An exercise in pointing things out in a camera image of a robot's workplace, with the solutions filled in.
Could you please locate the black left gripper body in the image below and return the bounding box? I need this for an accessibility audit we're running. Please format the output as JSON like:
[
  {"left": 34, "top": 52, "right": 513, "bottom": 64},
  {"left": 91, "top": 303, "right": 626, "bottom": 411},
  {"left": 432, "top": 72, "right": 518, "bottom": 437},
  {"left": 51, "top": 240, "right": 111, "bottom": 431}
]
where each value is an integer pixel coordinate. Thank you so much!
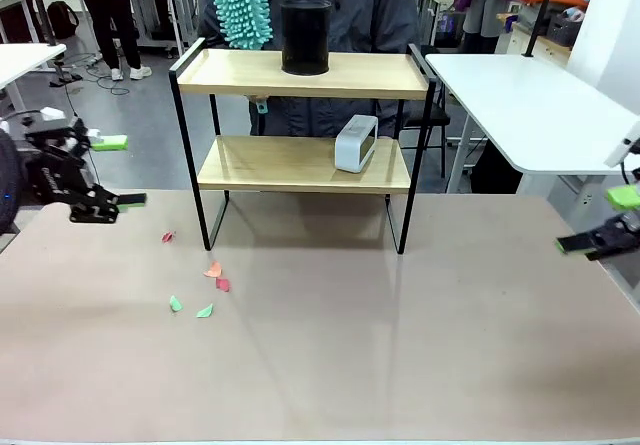
[{"left": 24, "top": 125, "right": 92, "bottom": 207}]

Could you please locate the teal chenille duster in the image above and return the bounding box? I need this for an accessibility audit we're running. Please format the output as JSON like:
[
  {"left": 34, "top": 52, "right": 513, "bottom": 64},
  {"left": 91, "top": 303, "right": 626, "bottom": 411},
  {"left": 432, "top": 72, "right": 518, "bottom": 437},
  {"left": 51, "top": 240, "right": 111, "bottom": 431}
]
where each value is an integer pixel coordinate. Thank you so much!
[{"left": 205, "top": 0, "right": 274, "bottom": 116}]

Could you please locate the black cylindrical container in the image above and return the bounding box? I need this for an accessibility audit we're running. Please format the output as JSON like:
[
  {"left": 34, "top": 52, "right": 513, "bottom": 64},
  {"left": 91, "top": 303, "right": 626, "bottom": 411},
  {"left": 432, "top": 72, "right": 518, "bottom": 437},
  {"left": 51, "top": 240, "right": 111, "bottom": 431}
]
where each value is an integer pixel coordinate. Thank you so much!
[{"left": 279, "top": 0, "right": 332, "bottom": 77}]

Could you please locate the two-tier wood metal shelf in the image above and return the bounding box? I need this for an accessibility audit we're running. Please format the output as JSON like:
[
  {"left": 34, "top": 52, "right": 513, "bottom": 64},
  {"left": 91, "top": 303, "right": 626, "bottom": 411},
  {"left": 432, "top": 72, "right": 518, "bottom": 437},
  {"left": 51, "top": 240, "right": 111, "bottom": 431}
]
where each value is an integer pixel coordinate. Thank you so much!
[{"left": 168, "top": 36, "right": 451, "bottom": 256}]

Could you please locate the black stand base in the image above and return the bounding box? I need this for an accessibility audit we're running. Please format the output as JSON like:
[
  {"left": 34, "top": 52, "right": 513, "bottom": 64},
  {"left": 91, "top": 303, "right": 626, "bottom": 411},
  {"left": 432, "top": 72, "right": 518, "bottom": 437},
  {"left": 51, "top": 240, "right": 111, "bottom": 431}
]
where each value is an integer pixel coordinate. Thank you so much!
[{"left": 48, "top": 59, "right": 84, "bottom": 88}]

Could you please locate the person in black clothes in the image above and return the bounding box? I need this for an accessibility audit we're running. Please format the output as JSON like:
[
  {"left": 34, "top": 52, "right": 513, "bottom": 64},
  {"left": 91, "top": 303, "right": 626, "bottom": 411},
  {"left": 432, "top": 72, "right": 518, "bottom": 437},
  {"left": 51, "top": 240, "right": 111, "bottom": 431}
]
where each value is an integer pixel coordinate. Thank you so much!
[{"left": 69, "top": 0, "right": 154, "bottom": 82}]

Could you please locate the black backpack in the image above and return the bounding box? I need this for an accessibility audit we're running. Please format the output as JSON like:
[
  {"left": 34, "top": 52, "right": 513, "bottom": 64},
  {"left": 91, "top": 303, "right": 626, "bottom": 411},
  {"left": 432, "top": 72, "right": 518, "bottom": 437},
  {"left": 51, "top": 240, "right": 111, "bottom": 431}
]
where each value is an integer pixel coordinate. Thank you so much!
[{"left": 46, "top": 0, "right": 80, "bottom": 40}]

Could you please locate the large white side table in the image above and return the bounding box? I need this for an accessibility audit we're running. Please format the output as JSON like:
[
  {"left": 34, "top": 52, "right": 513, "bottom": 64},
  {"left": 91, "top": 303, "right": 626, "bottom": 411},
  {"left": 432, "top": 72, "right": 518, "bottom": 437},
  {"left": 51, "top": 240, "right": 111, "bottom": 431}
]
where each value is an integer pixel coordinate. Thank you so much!
[{"left": 423, "top": 53, "right": 640, "bottom": 196}]

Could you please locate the grey plastic crate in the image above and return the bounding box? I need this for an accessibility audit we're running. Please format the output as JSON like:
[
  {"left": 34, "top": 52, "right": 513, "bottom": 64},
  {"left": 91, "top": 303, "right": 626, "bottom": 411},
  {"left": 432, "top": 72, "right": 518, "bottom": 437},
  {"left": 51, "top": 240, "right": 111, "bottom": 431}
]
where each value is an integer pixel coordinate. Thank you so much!
[{"left": 545, "top": 7, "right": 586, "bottom": 46}]

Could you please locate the light wooden cabinet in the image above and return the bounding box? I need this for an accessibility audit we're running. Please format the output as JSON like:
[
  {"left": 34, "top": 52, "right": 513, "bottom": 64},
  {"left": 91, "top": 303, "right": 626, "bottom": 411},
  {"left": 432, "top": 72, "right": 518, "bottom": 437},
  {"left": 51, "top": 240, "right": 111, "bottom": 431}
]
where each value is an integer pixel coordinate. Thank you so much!
[{"left": 497, "top": 12, "right": 572, "bottom": 61}]

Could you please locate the black folding chair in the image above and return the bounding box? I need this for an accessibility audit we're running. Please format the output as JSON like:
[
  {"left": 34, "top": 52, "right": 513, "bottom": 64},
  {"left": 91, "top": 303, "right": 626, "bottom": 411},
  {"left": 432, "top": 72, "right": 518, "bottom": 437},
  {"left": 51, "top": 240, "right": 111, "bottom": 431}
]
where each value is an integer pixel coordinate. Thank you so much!
[{"left": 399, "top": 72, "right": 451, "bottom": 179}]

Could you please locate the person in purple top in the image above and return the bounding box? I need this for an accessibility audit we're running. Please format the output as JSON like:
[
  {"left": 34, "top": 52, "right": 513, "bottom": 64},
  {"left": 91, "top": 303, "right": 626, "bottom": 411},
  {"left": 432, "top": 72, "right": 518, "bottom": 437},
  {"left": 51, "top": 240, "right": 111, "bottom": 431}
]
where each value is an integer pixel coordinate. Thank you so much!
[{"left": 452, "top": 0, "right": 521, "bottom": 55}]

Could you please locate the person in grey jacket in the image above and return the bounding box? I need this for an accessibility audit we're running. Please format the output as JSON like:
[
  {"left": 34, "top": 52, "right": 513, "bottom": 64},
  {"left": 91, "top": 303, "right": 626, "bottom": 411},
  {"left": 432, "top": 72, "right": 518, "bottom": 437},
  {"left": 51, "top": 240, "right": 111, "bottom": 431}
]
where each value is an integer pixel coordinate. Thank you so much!
[{"left": 196, "top": 0, "right": 421, "bottom": 139}]

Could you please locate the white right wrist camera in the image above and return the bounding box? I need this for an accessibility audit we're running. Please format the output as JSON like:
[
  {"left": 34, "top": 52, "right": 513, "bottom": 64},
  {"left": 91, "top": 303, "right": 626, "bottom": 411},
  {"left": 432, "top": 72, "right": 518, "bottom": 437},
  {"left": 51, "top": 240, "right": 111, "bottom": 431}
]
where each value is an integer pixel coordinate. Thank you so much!
[{"left": 603, "top": 120, "right": 640, "bottom": 169}]

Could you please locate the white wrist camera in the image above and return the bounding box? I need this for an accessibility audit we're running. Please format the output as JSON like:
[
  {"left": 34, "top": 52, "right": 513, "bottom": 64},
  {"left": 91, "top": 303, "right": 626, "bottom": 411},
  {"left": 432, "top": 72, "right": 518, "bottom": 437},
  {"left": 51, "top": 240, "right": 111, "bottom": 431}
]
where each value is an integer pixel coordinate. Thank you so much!
[
  {"left": 22, "top": 106, "right": 69, "bottom": 131},
  {"left": 603, "top": 120, "right": 640, "bottom": 169}
]

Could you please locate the looped black floor cable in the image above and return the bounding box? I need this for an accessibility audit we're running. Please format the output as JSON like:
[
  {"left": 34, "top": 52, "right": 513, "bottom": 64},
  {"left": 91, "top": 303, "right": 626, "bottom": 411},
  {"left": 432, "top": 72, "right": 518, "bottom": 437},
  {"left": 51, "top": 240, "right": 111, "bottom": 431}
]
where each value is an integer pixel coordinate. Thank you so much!
[{"left": 95, "top": 73, "right": 132, "bottom": 97}]

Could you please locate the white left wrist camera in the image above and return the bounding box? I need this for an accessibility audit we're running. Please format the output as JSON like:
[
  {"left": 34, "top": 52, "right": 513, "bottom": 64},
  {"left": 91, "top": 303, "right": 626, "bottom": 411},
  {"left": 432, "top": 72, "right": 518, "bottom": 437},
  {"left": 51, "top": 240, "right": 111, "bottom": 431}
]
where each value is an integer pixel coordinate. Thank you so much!
[{"left": 22, "top": 106, "right": 69, "bottom": 131}]

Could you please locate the black camera pole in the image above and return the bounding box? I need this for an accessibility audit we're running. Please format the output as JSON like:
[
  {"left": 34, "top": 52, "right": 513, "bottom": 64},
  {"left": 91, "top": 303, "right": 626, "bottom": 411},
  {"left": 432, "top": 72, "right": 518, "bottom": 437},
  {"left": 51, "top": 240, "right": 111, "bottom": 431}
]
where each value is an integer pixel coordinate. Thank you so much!
[
  {"left": 27, "top": 0, "right": 59, "bottom": 49},
  {"left": 522, "top": 0, "right": 560, "bottom": 59}
]

